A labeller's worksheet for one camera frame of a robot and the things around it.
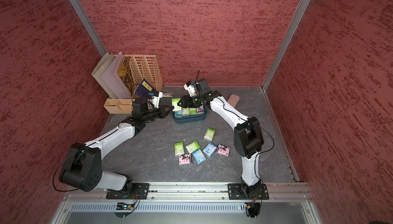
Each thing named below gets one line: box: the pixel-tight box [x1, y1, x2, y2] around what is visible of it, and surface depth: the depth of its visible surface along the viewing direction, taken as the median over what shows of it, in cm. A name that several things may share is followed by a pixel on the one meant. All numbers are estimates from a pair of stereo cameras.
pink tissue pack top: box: [196, 104, 205, 115], surface depth 105 cm
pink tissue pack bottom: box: [178, 153, 193, 166], surface depth 84 cm
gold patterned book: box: [118, 55, 136, 98], surface depth 104 cm
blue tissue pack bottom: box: [191, 148, 207, 165], surface depth 85 cm
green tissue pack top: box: [181, 106, 190, 117], surface depth 105 cm
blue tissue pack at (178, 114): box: [173, 110, 183, 118], surface depth 103 cm
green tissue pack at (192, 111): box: [188, 107, 198, 116], surface depth 105 cm
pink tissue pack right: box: [215, 143, 231, 158], surface depth 87 cm
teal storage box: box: [171, 105, 208, 124], surface depth 102 cm
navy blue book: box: [134, 78, 157, 100], surface depth 105 cm
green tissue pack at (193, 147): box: [185, 140, 201, 154], surface depth 89 cm
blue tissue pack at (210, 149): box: [202, 142, 217, 158], surface depth 88 cm
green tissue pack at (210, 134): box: [203, 127, 217, 142], surface depth 94 cm
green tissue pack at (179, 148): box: [173, 141, 185, 155], surface depth 88 cm
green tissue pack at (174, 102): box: [171, 98, 182, 112], surface depth 85 cm
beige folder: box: [91, 52, 119, 99], surface depth 93 cm
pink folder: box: [101, 51, 133, 99], surface depth 94 cm
